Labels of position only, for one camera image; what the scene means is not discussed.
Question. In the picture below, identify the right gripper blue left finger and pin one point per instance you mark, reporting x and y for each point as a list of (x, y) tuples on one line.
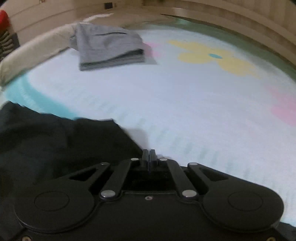
[(145, 159)]

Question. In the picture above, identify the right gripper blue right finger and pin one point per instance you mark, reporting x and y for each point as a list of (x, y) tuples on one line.
[(153, 160)]

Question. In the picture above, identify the black pants with white stripe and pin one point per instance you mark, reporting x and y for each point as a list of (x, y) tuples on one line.
[(36, 147)]

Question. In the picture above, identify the floral bed sheet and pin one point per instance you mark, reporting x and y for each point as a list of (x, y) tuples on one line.
[(201, 95)]

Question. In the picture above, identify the folded grey pants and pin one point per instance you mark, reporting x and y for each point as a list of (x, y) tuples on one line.
[(104, 46)]

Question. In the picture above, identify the beige long pillow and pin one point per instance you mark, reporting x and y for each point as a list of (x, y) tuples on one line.
[(35, 52)]

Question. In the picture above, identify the wooden bed headboard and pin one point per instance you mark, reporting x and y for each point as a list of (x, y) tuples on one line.
[(271, 23)]

